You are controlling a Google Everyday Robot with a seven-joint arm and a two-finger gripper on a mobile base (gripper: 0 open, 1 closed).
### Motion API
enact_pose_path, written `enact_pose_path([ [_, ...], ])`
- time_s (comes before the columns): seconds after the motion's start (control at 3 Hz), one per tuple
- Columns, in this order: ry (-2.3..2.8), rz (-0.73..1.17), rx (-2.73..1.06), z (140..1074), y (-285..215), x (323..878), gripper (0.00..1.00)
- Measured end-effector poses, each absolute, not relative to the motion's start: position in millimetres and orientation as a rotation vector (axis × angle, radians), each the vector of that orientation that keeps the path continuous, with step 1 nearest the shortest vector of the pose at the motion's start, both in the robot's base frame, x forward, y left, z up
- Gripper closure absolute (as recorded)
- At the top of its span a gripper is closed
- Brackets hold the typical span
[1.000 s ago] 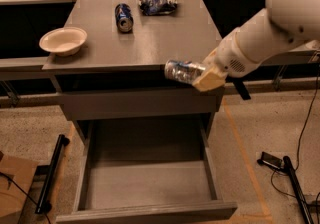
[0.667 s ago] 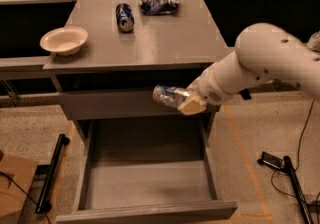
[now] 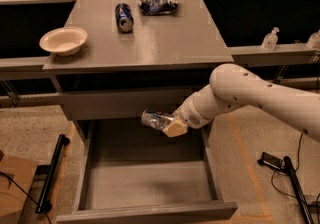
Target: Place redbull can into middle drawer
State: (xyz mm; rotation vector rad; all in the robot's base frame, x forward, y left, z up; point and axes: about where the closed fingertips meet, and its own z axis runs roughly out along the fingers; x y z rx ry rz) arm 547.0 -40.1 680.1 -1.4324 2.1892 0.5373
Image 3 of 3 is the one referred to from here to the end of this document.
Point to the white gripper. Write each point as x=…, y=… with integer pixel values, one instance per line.
x=190, y=115

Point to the silver redbull can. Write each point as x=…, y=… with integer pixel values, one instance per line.
x=156, y=120

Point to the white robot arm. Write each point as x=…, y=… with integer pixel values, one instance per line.
x=231, y=87

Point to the open grey middle drawer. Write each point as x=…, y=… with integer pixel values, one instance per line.
x=132, y=174

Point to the grey drawer cabinet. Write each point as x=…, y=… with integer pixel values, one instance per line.
x=154, y=66

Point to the blue pepsi can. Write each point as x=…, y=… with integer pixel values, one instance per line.
x=124, y=18

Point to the black device on floor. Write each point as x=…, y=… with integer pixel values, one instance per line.
x=270, y=161

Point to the black bar right floor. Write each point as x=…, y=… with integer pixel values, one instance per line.
x=303, y=205

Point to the black bar floor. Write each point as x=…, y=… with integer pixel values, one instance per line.
x=44, y=205
x=303, y=205

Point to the clear sanitizer bottle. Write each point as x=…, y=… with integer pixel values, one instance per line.
x=270, y=40

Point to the blue crumpled chip bag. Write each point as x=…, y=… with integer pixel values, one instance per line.
x=157, y=7

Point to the white paper bowl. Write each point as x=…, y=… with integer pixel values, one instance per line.
x=65, y=41

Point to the black bar left floor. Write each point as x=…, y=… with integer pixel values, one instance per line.
x=44, y=205

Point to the cardboard box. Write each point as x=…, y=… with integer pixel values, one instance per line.
x=12, y=199

